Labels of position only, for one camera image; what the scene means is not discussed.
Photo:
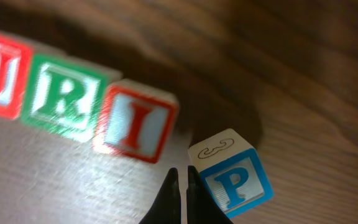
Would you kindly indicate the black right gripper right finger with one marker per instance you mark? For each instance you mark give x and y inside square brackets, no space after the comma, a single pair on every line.
[200,206]

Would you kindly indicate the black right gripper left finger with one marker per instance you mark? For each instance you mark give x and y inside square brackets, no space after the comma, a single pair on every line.
[166,208]

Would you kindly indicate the blue P block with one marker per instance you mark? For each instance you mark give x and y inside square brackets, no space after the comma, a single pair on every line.
[231,170]

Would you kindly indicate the red I block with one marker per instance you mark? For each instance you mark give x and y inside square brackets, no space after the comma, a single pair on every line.
[135,121]

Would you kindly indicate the green R block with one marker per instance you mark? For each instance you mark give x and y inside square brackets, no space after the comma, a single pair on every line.
[64,95]

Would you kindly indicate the red U block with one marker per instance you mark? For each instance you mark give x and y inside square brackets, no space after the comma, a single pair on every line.
[16,54]

